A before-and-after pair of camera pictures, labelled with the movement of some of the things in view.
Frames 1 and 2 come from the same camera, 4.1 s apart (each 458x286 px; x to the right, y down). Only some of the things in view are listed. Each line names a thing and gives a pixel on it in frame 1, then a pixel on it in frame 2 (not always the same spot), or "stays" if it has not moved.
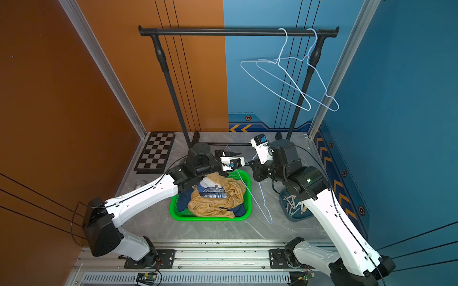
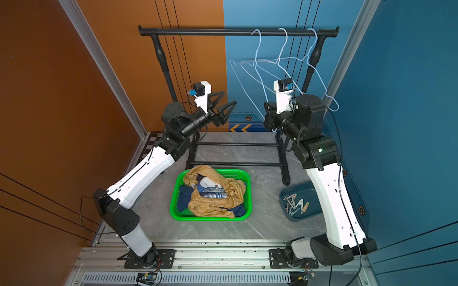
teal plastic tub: (296, 210) stays
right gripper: (257, 167) to (273, 116)
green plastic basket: (241, 175) stays
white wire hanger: (256, 199) to (255, 63)
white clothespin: (301, 203) stays
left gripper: (220, 153) to (216, 118)
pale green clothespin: (291, 203) stays
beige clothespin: (290, 213) stays
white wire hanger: (279, 64) stays
